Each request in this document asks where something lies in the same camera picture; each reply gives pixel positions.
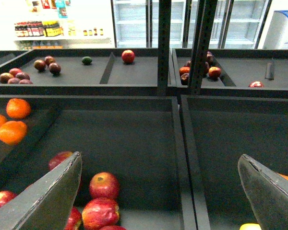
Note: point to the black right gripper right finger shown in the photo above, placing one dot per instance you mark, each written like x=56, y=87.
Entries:
x=267, y=193

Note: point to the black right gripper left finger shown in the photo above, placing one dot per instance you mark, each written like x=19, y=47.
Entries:
x=47, y=203

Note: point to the dark green avocado far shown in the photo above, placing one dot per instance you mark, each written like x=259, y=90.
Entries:
x=87, y=60

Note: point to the red apple behind finger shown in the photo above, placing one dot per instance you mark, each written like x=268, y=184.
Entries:
x=58, y=159

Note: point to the red apple lower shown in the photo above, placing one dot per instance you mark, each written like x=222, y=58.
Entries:
x=100, y=212

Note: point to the red apple centre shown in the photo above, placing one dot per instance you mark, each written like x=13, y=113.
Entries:
x=104, y=184

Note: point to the orange lower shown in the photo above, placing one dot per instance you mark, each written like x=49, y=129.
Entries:
x=13, y=132

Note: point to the orange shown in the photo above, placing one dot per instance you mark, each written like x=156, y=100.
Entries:
x=18, y=108
x=13, y=132

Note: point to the orange top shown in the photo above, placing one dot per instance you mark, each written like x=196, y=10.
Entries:
x=18, y=108

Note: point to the red apple upper tray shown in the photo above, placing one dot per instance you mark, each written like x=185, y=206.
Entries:
x=128, y=56

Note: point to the black slanted shelf post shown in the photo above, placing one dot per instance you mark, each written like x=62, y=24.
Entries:
x=202, y=34

